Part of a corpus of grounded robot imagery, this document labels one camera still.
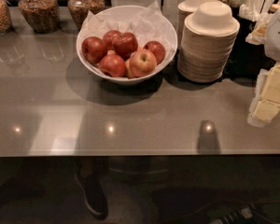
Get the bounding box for right glass cereal jar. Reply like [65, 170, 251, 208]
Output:
[67, 0, 105, 29]

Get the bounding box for red apple far left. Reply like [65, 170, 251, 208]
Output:
[81, 36, 107, 64]

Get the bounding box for middle glass cereal jar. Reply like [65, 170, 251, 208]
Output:
[18, 0, 60, 34]

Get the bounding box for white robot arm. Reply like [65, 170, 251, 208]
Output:
[247, 8, 280, 127]

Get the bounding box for dark shoe under table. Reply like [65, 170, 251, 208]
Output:
[75, 158, 108, 219]

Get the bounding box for black cutlery organizer tray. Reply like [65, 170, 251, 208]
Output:
[223, 7, 275, 79]

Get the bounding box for red apple back middle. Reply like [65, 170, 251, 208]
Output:
[103, 30, 120, 50]

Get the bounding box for white paper bowl liner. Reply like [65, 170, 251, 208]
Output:
[79, 0, 176, 70]

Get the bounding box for stack of paper bowls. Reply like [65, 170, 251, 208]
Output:
[177, 1, 240, 83]
[176, 0, 216, 43]

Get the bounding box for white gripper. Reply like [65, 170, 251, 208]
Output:
[247, 62, 280, 128]

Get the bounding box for red apple front left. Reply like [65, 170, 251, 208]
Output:
[99, 54, 126, 77]

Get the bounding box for front stack of paper bowls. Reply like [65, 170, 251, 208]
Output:
[177, 1, 240, 83]

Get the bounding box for white ceramic bowl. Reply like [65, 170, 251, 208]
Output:
[76, 5, 178, 86]

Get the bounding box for dark red apple top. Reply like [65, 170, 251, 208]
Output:
[112, 32, 138, 60]

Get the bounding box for rear stack of paper bowls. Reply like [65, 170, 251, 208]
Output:
[176, 0, 216, 43]

